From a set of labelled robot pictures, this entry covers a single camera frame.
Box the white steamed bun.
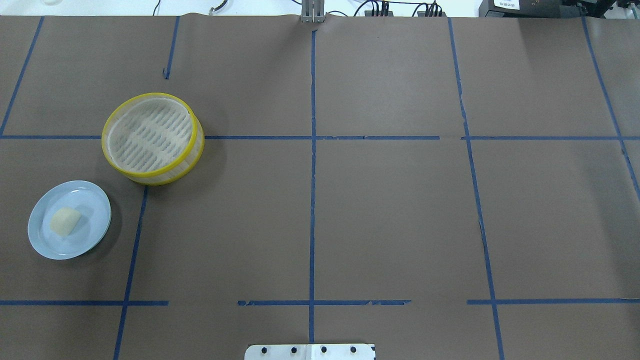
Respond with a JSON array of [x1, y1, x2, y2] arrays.
[[49, 207, 82, 238]]

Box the yellow round steamer basket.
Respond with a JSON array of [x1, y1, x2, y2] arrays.
[[101, 92, 205, 186]]

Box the brown paper table cover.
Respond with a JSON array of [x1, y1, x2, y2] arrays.
[[1, 14, 639, 360]]

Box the black electronics box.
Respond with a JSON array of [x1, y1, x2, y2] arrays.
[[478, 0, 583, 19]]

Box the light blue plate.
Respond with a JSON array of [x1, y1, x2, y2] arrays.
[[27, 180, 112, 260]]

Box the aluminium frame post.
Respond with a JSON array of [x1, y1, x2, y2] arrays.
[[297, 0, 326, 24]]

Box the white camera stand base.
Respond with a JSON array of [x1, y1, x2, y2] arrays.
[[244, 343, 377, 360]]

